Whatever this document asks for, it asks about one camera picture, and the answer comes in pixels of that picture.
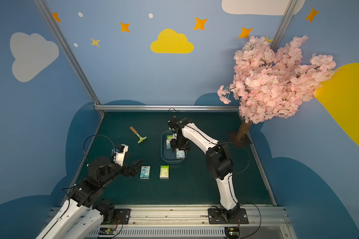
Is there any blue star tissue pack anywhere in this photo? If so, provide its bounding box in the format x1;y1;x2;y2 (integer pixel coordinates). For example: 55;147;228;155
176;149;186;159

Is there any teal red patterned tissue pack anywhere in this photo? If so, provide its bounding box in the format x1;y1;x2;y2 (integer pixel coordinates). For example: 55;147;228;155
140;166;151;180

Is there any green white tissue pack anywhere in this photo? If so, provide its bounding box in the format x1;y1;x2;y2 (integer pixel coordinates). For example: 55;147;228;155
160;165;170;179

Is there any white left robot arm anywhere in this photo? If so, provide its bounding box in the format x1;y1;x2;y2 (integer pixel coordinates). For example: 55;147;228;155
37;144;143;239

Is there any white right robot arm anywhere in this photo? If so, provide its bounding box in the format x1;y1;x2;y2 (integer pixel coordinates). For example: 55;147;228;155
168;117;240;220

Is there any blue plastic storage box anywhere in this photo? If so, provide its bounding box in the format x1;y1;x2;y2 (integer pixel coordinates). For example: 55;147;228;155
160;130;187;164

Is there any blue white tissue pack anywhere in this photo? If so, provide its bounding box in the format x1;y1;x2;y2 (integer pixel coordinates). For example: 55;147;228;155
166;139;172;149

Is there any left green circuit board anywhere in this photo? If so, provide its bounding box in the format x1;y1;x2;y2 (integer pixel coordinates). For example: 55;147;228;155
98;228;118;237

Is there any green circuit board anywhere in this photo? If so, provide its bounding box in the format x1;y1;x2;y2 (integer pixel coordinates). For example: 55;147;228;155
224;227;240;239
98;228;118;237

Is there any right green circuit board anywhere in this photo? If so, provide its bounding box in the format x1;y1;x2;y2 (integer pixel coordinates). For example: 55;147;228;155
224;227;240;239

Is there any pink artificial blossom tree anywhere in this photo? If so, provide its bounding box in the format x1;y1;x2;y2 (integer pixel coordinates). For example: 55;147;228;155
217;35;336;140

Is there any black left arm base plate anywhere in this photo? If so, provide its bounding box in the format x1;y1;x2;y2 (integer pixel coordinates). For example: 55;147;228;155
107;208;131;225

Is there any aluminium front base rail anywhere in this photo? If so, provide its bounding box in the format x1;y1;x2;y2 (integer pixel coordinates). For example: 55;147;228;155
84;204;297;239

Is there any left floor frame rail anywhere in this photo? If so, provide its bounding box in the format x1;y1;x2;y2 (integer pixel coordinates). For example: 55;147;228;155
55;108;102;206

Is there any floor frame rail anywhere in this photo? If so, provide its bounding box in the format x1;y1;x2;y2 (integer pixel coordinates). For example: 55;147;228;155
247;132;278;207
55;108;102;206

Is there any aluminium back frame rail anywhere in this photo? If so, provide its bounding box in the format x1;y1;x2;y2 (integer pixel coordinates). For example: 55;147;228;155
94;105;239;112

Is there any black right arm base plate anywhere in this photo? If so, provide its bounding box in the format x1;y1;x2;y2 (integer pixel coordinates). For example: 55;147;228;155
207;206;249;225

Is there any right floor frame rail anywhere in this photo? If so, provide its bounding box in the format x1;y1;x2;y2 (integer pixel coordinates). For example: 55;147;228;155
247;132;278;207

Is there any aluminium right corner post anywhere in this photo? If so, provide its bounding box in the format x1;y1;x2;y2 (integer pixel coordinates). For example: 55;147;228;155
270;0;299;51

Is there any aluminium corner post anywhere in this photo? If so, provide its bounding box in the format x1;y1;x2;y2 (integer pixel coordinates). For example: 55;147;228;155
34;0;101;109
270;0;299;51

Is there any aluminium left corner post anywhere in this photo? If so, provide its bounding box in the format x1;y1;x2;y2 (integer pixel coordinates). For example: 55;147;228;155
34;0;101;109

